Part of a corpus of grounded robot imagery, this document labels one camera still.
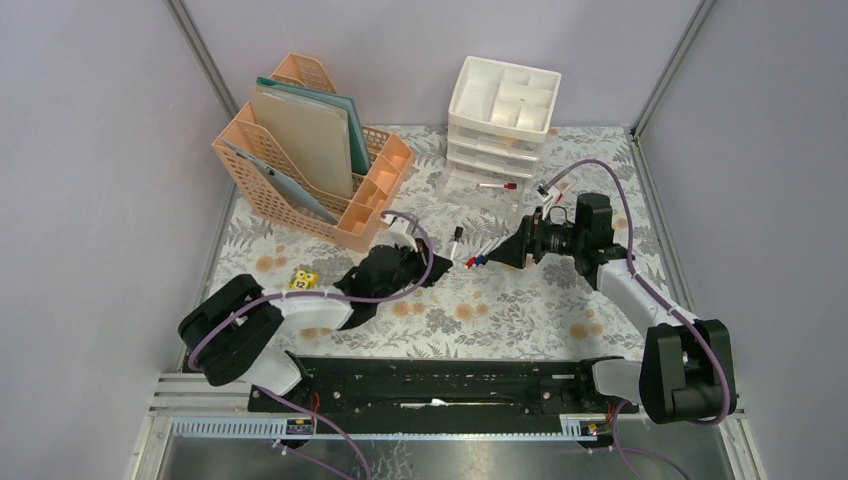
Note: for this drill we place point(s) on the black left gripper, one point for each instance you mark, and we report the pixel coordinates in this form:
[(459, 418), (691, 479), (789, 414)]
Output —
[(421, 258)]

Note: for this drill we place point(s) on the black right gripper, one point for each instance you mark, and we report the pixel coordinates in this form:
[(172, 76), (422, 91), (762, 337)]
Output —
[(513, 251)]

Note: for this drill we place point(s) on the teal file folder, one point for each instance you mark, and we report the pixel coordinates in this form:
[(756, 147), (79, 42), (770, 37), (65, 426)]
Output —
[(360, 159)]

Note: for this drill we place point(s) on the white plastic drawer unit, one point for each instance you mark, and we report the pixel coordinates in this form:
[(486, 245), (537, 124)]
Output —
[(499, 117)]

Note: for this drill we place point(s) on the light blue clipboard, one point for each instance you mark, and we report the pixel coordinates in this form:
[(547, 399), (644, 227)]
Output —
[(286, 186)]

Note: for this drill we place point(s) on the beige file folder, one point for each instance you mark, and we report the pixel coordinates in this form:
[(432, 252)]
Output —
[(314, 135)]

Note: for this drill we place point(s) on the black cap whiteboard marker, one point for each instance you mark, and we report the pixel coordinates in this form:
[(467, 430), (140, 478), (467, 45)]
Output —
[(457, 235)]

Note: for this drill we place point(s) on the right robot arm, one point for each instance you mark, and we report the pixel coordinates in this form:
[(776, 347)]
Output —
[(686, 369)]

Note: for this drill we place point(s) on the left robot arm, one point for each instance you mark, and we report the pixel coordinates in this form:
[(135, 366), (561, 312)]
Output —
[(227, 336)]

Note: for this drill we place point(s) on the red cap whiteboard marker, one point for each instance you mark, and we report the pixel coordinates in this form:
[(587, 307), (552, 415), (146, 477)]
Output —
[(469, 262)]

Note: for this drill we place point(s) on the floral patterned table mat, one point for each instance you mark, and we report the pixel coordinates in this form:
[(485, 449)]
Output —
[(545, 311)]

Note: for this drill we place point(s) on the yellow owl eraser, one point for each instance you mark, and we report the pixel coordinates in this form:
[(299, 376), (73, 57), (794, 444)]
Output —
[(303, 279)]

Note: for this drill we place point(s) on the orange plastic file organizer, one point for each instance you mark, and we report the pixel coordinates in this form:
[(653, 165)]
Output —
[(359, 217)]

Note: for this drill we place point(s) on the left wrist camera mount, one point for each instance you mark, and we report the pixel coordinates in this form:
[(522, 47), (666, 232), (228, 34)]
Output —
[(401, 232)]

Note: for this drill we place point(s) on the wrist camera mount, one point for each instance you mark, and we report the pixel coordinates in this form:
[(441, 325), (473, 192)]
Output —
[(401, 232), (547, 195)]

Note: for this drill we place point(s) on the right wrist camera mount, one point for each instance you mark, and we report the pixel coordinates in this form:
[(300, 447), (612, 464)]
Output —
[(547, 195)]

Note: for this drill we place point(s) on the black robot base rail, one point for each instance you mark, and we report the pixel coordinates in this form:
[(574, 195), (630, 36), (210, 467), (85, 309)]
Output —
[(439, 396)]

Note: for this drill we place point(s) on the right aluminium frame post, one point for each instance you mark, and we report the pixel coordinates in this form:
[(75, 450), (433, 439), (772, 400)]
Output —
[(694, 26)]

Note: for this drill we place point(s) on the aluminium frame post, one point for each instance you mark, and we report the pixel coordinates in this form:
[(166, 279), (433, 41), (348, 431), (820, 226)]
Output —
[(203, 56), (694, 26)]

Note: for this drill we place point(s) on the left aluminium frame post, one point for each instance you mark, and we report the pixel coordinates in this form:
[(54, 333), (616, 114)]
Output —
[(203, 56)]

